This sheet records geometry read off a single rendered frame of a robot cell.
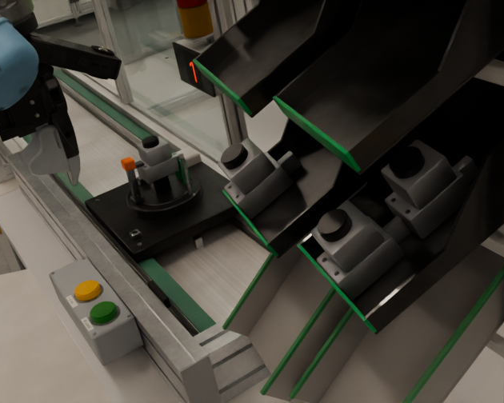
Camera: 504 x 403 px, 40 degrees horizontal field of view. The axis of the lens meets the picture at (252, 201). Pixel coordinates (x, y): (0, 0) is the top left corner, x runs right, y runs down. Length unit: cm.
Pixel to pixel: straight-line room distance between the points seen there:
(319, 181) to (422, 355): 21
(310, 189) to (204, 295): 42
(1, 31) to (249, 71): 23
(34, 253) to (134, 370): 45
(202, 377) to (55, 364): 31
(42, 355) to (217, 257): 33
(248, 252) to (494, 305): 60
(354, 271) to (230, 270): 56
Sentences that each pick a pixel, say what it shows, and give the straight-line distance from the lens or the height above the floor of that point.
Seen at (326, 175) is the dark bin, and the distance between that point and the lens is 75.
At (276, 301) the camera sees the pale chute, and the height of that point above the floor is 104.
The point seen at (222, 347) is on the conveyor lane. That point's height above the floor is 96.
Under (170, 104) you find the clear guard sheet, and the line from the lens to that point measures 151.
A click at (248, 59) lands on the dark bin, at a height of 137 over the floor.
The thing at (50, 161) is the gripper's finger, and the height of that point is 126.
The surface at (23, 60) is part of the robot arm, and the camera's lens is 63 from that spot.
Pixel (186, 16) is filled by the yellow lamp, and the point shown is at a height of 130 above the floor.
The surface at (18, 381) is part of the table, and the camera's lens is 119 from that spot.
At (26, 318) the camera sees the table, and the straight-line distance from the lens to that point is 131.
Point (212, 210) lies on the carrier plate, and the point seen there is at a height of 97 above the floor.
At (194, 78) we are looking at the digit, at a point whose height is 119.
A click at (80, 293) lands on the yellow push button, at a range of 112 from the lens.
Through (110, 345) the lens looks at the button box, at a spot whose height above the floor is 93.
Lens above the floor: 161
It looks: 32 degrees down
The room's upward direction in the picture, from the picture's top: 11 degrees counter-clockwise
